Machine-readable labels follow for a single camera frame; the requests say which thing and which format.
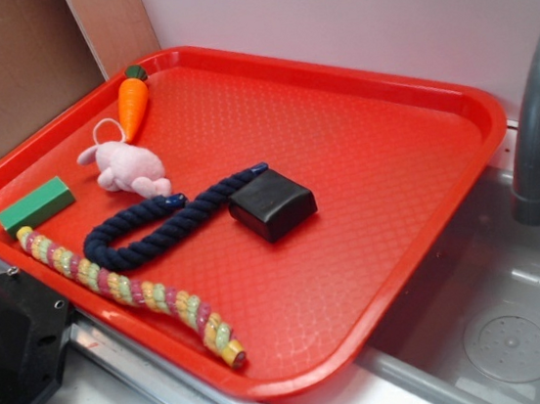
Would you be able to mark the orange toy carrot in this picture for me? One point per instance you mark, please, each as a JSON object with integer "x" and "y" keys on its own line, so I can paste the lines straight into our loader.
{"x": 133, "y": 98}

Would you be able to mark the black rectangular block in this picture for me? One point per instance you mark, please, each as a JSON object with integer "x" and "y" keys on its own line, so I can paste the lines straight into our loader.
{"x": 272, "y": 205}

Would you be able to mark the red plastic tray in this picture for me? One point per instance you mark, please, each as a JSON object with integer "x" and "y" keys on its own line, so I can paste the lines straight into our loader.
{"x": 388, "y": 158}

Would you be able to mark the pink plush bunny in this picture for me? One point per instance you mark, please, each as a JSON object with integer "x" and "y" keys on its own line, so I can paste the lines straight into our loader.
{"x": 125, "y": 167}

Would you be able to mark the green rectangular block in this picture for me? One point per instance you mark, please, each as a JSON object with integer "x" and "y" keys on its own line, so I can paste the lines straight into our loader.
{"x": 37, "y": 206}

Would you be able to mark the grey plastic sink basin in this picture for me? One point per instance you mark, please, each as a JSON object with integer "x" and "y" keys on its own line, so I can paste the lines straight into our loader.
{"x": 466, "y": 328}

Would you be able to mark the brown cardboard panel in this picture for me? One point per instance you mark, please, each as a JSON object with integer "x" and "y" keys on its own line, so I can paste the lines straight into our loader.
{"x": 53, "y": 52}

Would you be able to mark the navy blue rope toy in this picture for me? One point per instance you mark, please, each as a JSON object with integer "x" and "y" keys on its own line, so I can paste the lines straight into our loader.
{"x": 177, "y": 216}

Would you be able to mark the pastel multicolour rope toy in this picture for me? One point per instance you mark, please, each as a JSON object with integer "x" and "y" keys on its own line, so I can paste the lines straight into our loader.
{"x": 217, "y": 336}

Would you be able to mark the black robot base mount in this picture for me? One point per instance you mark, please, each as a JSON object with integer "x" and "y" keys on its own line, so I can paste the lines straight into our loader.
{"x": 34, "y": 322}

